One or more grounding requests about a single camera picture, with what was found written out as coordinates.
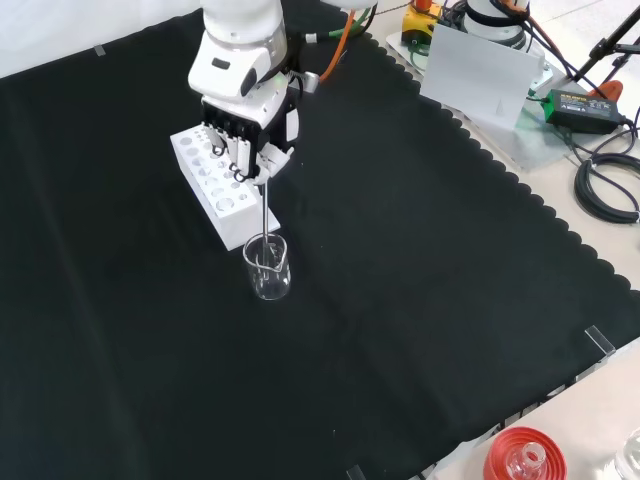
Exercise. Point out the grey metal base plate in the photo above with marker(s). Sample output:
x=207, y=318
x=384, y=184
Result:
x=540, y=150

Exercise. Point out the small clear glass beaker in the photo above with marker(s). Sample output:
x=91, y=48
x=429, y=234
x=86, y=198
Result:
x=270, y=285

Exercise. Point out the orange tripod part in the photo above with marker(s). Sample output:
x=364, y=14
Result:
x=612, y=90

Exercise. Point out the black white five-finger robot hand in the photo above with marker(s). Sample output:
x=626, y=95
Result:
x=270, y=125

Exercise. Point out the small clear glass flask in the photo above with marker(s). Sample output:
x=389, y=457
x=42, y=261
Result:
x=525, y=467

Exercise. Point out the clear glass vessel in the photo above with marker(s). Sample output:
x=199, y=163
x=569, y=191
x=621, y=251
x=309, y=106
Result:
x=632, y=455

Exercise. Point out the white test tube rack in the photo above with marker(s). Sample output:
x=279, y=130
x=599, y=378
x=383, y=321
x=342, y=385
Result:
x=235, y=215

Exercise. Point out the black scalloped bench cloth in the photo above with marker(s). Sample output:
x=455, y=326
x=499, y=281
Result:
x=400, y=250

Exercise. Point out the yellow stop button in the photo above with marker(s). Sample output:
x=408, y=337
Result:
x=415, y=27

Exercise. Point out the pale board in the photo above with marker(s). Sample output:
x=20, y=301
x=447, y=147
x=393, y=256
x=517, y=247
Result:
x=475, y=75

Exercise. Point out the black tripod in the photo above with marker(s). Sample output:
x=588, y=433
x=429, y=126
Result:
x=600, y=50

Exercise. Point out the black power adapter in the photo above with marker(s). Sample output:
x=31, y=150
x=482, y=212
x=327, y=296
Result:
x=580, y=107

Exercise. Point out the clear cloth clip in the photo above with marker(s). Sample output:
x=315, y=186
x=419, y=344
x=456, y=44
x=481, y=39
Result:
x=600, y=340
x=355, y=473

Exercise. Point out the clear glass rod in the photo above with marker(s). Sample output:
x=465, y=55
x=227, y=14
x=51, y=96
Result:
x=265, y=215

